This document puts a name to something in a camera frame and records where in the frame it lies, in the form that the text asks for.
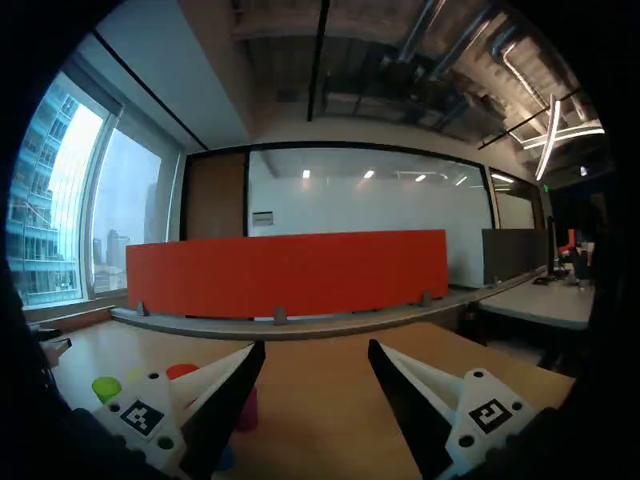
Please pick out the red desk screen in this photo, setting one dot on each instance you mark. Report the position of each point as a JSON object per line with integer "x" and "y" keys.
{"x": 285, "y": 275}

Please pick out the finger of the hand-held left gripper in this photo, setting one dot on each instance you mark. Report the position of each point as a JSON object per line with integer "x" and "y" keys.
{"x": 54, "y": 349}

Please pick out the red plastic cup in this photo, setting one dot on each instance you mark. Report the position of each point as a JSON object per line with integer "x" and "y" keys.
{"x": 181, "y": 371}

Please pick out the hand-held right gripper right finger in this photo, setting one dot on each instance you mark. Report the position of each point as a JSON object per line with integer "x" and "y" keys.
{"x": 482, "y": 400}

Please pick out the magenta plastic cup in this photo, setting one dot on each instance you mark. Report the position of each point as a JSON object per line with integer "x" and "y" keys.
{"x": 248, "y": 412}

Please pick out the green plastic cup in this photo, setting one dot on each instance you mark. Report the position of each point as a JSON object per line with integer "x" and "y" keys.
{"x": 106, "y": 389}

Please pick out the white desk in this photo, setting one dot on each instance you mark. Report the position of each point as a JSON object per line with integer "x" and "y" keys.
{"x": 540, "y": 300}

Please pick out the blue plastic cup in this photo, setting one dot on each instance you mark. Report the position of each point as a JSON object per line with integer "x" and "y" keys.
{"x": 226, "y": 457}

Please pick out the yellow plastic cup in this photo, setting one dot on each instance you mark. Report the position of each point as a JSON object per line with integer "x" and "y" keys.
{"x": 134, "y": 375}

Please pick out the grey desk screen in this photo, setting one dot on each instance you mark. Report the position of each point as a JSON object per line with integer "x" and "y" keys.
{"x": 512, "y": 252}

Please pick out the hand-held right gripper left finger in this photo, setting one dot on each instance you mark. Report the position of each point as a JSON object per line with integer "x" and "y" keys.
{"x": 150, "y": 400}

